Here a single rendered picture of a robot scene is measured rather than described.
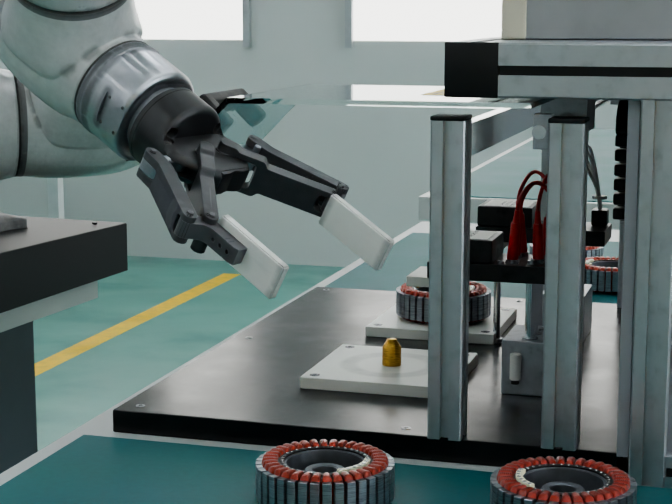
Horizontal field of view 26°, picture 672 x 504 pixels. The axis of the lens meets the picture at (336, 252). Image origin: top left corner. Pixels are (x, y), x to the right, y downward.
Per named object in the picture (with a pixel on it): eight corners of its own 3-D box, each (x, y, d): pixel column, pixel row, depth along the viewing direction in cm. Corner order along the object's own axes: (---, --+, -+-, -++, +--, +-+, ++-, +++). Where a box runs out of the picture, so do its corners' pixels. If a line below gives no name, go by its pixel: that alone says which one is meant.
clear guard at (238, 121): (168, 163, 131) (167, 96, 130) (258, 140, 154) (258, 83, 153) (529, 174, 122) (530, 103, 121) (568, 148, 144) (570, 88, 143)
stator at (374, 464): (227, 504, 117) (226, 459, 116) (314, 470, 125) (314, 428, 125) (337, 535, 110) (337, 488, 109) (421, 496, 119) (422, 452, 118)
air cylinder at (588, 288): (538, 340, 165) (539, 292, 165) (548, 326, 173) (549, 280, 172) (583, 343, 164) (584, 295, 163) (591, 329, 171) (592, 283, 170)
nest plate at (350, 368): (299, 388, 145) (299, 376, 144) (342, 354, 159) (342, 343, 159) (447, 400, 140) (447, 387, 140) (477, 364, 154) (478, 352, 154)
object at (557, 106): (539, 132, 139) (540, 88, 138) (549, 127, 145) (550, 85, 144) (587, 133, 138) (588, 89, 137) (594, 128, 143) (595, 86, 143)
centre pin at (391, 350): (380, 366, 149) (380, 340, 148) (384, 361, 151) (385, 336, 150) (398, 367, 148) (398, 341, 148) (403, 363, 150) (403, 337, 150)
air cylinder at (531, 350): (499, 393, 143) (500, 338, 142) (513, 375, 150) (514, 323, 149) (551, 397, 141) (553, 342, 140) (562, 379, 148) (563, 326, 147)
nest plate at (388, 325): (365, 336, 167) (365, 325, 167) (397, 310, 182) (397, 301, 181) (493, 345, 163) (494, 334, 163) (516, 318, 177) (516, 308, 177)
